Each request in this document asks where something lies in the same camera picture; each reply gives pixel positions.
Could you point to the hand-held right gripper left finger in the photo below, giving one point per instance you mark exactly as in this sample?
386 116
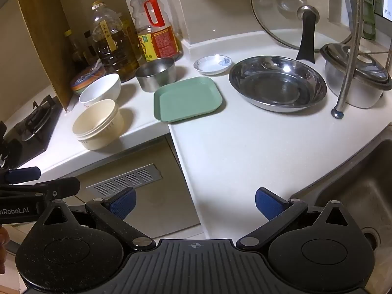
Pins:
124 203

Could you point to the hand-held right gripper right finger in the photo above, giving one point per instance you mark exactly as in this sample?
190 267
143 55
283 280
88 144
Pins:
269 203

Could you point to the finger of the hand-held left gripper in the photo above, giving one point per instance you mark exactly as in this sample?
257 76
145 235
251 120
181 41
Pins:
61 186
24 174

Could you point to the cream ribbed plastic bowl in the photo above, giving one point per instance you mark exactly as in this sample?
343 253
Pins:
98 125

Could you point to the white ceramic bowl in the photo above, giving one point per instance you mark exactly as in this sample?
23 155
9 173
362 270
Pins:
102 90

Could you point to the large steel basin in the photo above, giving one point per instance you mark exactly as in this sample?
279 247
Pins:
277 82

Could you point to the small steel bowl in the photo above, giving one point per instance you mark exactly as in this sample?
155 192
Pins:
156 75

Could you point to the person's left hand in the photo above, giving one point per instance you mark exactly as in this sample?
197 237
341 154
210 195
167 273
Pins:
3 242

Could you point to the metal vent grille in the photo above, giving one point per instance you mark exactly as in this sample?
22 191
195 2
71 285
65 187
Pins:
125 179

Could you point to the black gas stove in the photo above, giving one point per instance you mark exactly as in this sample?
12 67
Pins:
30 128

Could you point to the beige cabinet door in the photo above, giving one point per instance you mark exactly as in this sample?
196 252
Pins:
174 190

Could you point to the steel sink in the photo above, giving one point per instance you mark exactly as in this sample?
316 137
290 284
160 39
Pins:
361 190

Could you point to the colourful striped wrapped bowl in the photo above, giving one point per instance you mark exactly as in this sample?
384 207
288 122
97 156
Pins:
87 78

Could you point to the green square plate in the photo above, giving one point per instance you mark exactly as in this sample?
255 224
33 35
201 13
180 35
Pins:
188 99

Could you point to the yellow-capped dark bottle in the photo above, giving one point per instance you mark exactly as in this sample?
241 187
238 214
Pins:
70 46

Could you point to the wooden cutting board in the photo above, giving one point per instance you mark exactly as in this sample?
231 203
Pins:
39 36

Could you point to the dark sauce bottle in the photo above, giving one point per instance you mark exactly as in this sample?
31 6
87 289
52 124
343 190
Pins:
88 47

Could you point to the small white patterned dish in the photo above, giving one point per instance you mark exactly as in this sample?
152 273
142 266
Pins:
213 64

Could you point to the clear cooking oil bottle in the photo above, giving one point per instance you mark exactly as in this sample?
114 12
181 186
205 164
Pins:
113 43

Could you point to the steel gooseneck faucet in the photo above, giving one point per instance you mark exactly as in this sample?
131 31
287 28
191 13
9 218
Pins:
349 67

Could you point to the steel pot with lid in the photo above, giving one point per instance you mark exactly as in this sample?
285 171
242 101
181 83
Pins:
373 70

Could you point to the green plastic holder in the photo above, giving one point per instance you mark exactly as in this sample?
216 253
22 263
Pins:
369 21

